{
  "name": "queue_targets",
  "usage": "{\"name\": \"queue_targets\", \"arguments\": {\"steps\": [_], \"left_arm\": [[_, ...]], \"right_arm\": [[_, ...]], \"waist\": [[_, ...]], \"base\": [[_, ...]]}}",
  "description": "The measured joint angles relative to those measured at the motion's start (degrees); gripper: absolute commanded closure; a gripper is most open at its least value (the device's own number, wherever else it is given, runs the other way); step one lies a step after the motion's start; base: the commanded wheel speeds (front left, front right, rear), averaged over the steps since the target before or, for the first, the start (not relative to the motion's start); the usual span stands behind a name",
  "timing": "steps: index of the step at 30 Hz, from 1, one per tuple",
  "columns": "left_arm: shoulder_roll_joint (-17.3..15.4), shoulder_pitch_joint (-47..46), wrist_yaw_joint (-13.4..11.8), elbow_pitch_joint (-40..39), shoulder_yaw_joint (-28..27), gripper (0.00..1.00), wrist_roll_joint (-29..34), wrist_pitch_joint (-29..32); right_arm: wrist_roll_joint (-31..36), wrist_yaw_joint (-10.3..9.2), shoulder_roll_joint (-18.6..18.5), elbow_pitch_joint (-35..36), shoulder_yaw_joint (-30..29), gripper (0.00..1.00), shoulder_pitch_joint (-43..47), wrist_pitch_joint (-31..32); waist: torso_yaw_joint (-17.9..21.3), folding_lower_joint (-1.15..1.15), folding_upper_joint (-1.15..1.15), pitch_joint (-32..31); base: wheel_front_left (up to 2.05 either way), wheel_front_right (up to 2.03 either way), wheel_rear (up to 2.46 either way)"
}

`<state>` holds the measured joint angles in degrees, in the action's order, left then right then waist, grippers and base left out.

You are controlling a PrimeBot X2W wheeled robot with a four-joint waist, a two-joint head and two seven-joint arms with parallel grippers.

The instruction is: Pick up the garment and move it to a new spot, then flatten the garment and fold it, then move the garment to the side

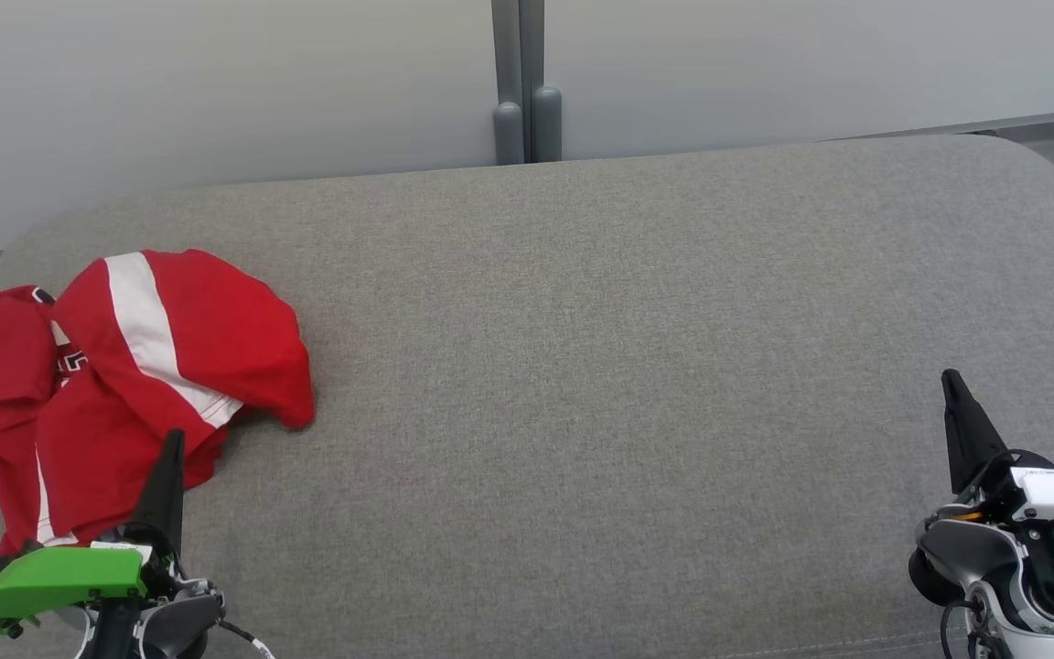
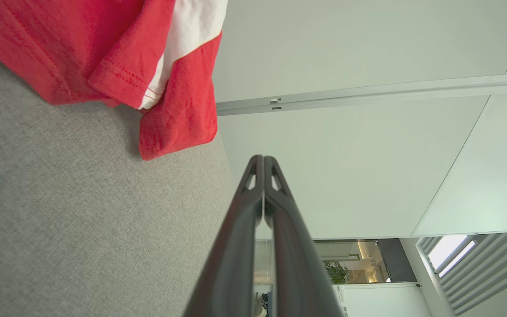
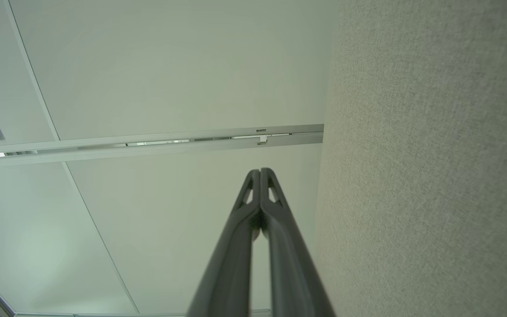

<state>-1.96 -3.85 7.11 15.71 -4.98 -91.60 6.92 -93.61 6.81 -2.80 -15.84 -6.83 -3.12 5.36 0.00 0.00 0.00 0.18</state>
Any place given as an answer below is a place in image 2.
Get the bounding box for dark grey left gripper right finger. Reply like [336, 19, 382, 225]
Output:
[264, 155, 345, 317]

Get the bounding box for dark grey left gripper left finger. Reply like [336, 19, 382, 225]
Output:
[183, 154, 264, 317]

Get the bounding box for red shorts with white stripe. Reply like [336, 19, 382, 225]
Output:
[0, 0, 228, 161]

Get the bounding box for green potted plant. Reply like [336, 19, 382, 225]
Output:
[324, 261, 349, 284]

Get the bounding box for white cabinet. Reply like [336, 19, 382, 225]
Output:
[332, 282, 432, 317]

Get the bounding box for bright ceiling light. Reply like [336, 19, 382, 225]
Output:
[429, 235, 477, 278]

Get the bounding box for grey slatted ceiling panel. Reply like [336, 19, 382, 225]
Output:
[416, 230, 507, 316]

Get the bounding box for aluminium wall rail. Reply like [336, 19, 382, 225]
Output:
[215, 73, 507, 117]

